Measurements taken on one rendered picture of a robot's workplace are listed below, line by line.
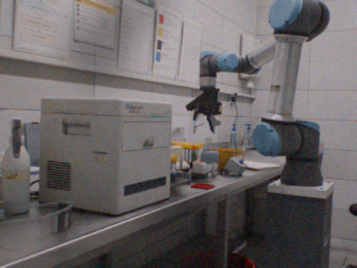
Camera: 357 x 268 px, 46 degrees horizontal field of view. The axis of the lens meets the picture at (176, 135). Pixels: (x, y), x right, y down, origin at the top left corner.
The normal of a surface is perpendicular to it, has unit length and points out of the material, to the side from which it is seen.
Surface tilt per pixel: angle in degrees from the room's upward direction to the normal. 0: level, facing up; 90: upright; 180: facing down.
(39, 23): 92
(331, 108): 90
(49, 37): 95
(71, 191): 90
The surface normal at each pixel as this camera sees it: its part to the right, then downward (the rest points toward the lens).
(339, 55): -0.47, 0.03
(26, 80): 0.88, 0.06
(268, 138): -0.86, 0.14
